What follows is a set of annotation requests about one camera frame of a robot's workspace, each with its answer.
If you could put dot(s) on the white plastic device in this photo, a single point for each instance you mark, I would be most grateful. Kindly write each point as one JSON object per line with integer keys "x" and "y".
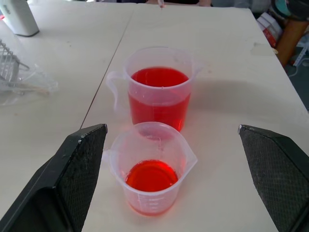
{"x": 19, "y": 17}

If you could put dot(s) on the clear plastic bag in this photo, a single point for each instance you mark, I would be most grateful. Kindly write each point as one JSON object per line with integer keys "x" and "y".
{"x": 26, "y": 84}

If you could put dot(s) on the brown wooden post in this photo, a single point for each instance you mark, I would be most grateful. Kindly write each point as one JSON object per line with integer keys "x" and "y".
{"x": 293, "y": 39}

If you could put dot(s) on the small clear plastic measuring cup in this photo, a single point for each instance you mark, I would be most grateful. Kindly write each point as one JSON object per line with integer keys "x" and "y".
{"x": 150, "y": 178}

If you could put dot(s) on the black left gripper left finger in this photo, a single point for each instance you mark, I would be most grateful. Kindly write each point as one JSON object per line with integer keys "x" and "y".
{"x": 70, "y": 174}

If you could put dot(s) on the white and red cardboard box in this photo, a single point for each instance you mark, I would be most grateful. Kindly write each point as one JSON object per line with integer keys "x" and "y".
{"x": 270, "y": 27}

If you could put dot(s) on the teal and black round object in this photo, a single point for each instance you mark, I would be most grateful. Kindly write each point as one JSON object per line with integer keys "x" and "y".
{"x": 288, "y": 8}

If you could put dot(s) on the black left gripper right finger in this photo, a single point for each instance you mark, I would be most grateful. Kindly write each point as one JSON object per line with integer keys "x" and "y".
{"x": 277, "y": 174}

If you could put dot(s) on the clear plastic syringe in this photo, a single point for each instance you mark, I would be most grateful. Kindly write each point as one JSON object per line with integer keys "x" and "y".
{"x": 161, "y": 3}

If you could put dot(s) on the large clear plastic measuring cup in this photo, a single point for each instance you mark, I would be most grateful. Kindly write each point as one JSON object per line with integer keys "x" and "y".
{"x": 159, "y": 96}

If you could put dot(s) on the white metal bracket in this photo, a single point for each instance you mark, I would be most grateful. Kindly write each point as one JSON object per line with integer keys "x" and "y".
{"x": 301, "y": 54}

